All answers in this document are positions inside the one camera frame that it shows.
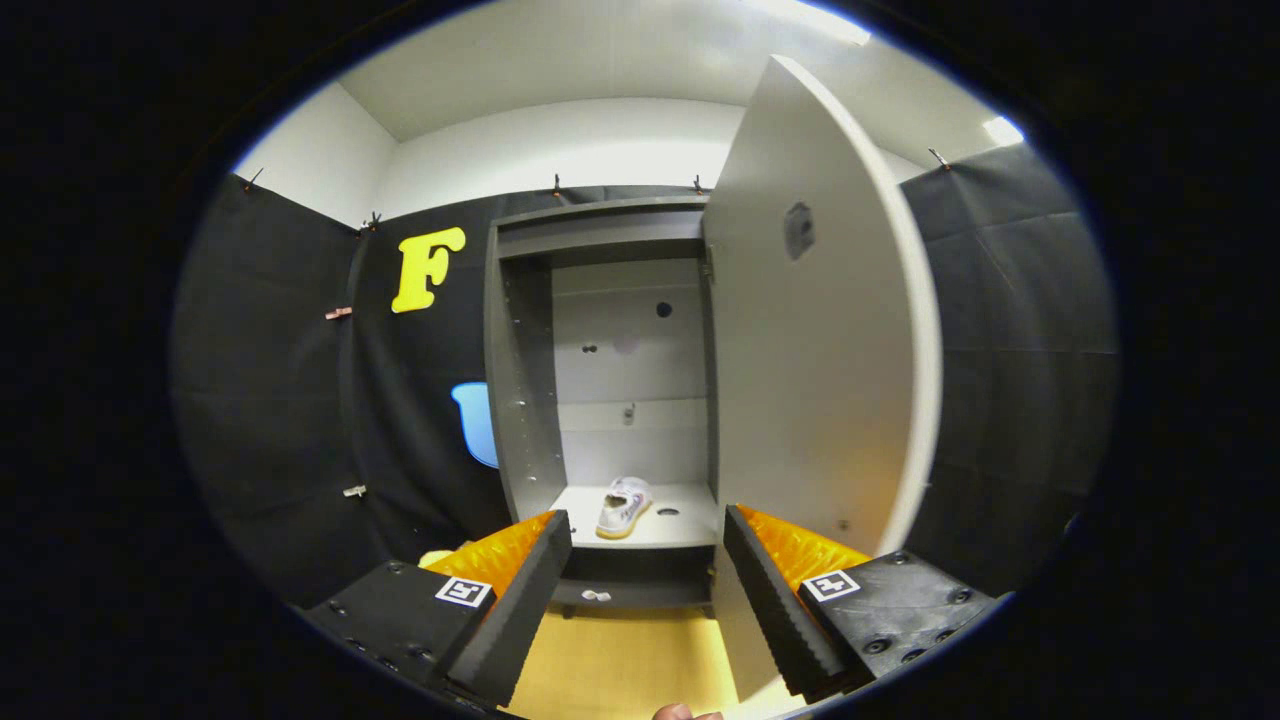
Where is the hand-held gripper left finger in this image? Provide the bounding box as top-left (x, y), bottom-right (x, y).
top-left (295, 508), bottom-right (576, 711)

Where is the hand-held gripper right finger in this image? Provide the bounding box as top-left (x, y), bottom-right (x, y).
top-left (722, 504), bottom-right (1011, 701)

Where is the white shoe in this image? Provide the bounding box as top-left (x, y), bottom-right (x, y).
top-left (595, 476), bottom-right (656, 541)

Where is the grey shoe cabinet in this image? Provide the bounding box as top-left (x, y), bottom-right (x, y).
top-left (483, 195), bottom-right (721, 619)

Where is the beige shoe cabinet door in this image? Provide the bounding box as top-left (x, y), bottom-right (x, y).
top-left (700, 55), bottom-right (944, 701)

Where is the black backdrop cloth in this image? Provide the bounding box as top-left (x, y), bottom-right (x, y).
top-left (170, 140), bottom-right (1121, 621)

